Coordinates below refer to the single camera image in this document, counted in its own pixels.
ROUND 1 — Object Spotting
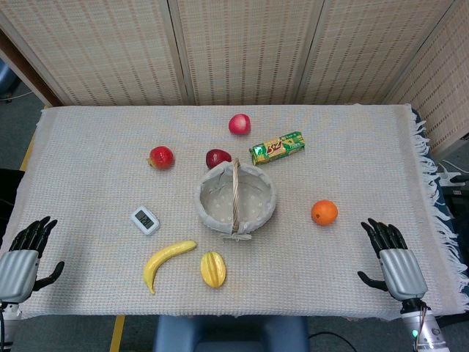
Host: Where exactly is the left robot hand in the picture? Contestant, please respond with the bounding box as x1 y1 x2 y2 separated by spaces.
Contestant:
0 216 66 304

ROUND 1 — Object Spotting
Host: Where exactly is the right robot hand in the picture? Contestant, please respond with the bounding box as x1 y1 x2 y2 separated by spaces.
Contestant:
357 218 430 315

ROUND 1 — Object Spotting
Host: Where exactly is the orange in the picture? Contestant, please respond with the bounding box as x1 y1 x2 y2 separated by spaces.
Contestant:
311 199 339 227

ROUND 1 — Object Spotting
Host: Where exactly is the beige woven tablecloth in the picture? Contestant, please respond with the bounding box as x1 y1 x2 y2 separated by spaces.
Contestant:
0 103 469 320

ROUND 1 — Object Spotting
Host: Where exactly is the grey woven basket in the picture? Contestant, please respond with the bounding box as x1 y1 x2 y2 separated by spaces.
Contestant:
193 158 276 243

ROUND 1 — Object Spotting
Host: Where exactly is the white power strip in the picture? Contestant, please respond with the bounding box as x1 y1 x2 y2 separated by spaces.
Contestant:
437 161 465 187

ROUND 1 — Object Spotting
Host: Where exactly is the white digital timer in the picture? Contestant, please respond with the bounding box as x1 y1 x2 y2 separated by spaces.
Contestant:
130 205 163 236

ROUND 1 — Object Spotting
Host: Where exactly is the yellow banana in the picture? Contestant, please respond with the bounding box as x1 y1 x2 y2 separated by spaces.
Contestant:
142 240 199 295

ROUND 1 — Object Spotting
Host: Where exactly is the green biscuit packet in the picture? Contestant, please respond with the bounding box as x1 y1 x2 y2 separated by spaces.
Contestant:
249 131 306 166

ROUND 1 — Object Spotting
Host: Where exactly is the yellow starfruit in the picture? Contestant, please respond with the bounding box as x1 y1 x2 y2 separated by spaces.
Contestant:
199 250 227 289

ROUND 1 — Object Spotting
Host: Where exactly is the dark red apple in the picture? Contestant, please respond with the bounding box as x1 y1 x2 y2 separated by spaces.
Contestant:
205 148 232 170

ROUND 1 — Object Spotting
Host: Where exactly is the pink peach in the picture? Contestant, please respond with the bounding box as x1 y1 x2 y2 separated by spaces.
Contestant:
228 113 253 136

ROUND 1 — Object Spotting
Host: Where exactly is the bamboo folding screen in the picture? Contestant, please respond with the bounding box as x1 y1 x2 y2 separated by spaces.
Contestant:
0 0 469 157

